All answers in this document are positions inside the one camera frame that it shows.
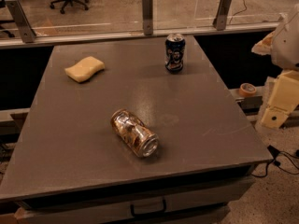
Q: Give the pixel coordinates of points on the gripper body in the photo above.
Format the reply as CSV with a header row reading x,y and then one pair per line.
x,y
287,46

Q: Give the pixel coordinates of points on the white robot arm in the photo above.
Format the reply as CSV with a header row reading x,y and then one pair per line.
x,y
283,47

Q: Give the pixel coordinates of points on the upright blue pepsi can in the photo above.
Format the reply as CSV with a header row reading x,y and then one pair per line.
x,y
174,52

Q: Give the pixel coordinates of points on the silver can lying down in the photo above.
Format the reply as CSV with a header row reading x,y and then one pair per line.
x,y
135,134

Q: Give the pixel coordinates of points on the roll of tan tape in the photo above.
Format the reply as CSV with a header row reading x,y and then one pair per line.
x,y
247,90

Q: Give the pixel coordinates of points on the grey table drawer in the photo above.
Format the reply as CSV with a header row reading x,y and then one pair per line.
x,y
206,205

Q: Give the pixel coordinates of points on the yellow sponge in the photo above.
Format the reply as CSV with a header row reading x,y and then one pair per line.
x,y
84,69

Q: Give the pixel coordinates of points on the right metal glass bracket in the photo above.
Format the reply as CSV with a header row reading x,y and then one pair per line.
x,y
220,20

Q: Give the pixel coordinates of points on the metal glass bracket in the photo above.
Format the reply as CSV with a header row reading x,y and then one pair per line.
x,y
147,14
220,20
26,32

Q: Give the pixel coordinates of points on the black drawer handle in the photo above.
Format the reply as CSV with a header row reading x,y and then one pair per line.
x,y
147,208

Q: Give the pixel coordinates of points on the middle metal glass bracket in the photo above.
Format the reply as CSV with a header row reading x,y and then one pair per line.
x,y
147,14

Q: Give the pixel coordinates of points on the left metal glass bracket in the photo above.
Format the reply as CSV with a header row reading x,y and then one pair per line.
x,y
26,32

